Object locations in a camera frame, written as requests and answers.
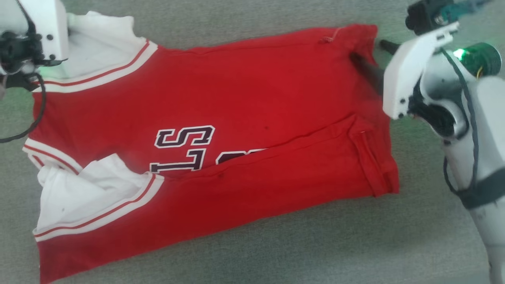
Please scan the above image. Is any grey-green fabric sofa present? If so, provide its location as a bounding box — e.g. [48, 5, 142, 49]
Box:
[0, 0, 505, 284]

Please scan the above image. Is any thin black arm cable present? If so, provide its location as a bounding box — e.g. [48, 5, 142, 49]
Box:
[441, 47, 481, 198]
[0, 73, 47, 143]

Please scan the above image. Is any teal right camera connector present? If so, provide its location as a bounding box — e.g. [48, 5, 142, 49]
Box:
[439, 0, 492, 22]

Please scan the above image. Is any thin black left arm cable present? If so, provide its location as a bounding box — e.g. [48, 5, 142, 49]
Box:
[0, 73, 47, 143]

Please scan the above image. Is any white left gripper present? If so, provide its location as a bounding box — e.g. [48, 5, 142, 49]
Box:
[0, 0, 70, 78]

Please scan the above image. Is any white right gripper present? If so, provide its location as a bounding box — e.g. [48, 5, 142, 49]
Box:
[350, 22, 460, 120]

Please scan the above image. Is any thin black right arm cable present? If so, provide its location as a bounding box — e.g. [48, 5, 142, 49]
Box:
[441, 47, 481, 198]

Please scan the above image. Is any red and white basketball jersey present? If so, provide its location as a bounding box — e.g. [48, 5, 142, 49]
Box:
[22, 11, 400, 284]

